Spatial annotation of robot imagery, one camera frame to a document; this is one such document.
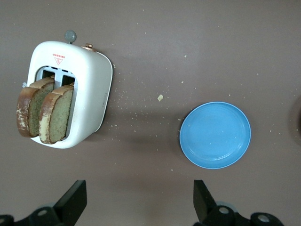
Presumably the brown toasted bread slice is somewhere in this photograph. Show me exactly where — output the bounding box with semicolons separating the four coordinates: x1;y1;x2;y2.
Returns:
16;77;56;138
39;84;75;145

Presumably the blue plate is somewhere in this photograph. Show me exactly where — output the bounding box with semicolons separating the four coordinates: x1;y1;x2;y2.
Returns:
179;101;252;170

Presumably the white toaster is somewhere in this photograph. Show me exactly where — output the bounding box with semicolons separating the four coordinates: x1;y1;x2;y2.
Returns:
22;29;113;149

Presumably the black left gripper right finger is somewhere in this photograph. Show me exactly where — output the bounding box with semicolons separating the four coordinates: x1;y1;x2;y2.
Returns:
193;180;285;226

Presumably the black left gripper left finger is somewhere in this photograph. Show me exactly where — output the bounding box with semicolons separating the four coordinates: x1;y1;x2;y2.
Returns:
0;180;87;226

